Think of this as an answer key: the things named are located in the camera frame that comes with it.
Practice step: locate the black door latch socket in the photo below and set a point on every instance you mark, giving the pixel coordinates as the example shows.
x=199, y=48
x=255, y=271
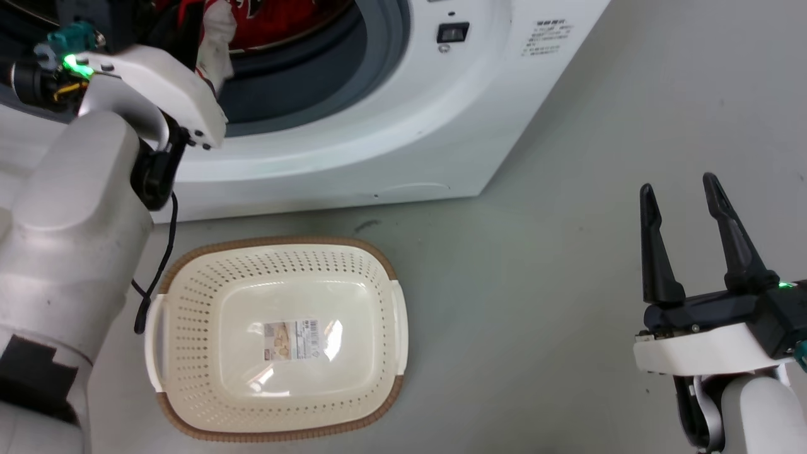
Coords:
x=452, y=31

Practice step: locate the printed warning label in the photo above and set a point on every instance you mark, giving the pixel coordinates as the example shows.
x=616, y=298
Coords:
x=547, y=39

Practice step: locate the white front-load washing machine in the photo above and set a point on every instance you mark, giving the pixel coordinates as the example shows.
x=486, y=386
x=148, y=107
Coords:
x=391, y=126

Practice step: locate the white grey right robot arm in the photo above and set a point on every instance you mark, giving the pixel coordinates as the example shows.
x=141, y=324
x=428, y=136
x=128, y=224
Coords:
x=756, y=416

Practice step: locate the grey rubber door seal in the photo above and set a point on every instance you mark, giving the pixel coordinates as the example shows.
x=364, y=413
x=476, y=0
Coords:
x=384, y=44

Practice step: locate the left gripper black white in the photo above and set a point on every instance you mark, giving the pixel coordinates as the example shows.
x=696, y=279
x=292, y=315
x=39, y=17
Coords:
x=170, y=88

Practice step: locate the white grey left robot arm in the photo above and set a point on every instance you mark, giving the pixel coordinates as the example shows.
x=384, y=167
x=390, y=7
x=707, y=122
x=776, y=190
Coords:
x=69, y=221

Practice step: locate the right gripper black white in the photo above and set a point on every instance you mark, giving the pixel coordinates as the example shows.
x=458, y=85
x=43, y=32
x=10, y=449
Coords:
x=700, y=350

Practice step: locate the cream basket with brown rim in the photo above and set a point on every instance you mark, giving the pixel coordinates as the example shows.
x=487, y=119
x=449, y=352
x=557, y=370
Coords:
x=202, y=315

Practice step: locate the paper sticker label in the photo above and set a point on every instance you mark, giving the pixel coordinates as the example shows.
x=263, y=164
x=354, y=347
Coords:
x=293, y=339

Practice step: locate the red garment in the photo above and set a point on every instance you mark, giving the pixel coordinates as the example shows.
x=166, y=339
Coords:
x=277, y=22

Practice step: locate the white cloth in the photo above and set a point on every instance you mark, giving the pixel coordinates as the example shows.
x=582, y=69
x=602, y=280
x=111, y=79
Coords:
x=217, y=44

